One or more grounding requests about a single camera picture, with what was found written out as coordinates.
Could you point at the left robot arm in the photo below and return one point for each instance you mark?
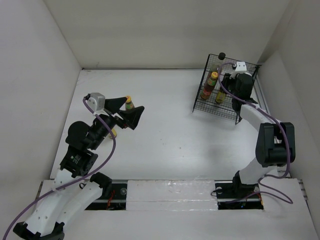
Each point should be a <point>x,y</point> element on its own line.
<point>76,184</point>

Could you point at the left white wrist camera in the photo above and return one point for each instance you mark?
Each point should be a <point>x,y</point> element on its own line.
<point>98,104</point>

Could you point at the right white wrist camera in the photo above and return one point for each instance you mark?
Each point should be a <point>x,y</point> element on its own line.
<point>239,67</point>

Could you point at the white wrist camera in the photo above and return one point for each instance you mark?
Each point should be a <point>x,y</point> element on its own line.
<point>239,67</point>
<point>98,104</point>

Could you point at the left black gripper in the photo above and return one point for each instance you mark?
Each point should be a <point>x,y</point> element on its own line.
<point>113,105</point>

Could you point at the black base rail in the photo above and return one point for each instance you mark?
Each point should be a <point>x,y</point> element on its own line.
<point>116,199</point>

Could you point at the small yellow bottle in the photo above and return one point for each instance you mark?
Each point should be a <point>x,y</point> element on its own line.
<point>114,133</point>
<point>220,97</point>

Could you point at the black wire mesh rack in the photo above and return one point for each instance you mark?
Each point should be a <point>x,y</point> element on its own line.
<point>225,109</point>

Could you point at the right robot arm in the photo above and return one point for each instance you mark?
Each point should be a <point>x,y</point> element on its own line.
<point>275,146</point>

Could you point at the yellow-cap sauce bottle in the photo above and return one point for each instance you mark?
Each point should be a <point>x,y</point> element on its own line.
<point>129,104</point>
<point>209,86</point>

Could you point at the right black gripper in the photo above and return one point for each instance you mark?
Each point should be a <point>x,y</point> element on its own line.
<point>226,80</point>

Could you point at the tall clear black-cap bottle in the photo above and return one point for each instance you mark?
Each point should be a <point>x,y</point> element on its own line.
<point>217,63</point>

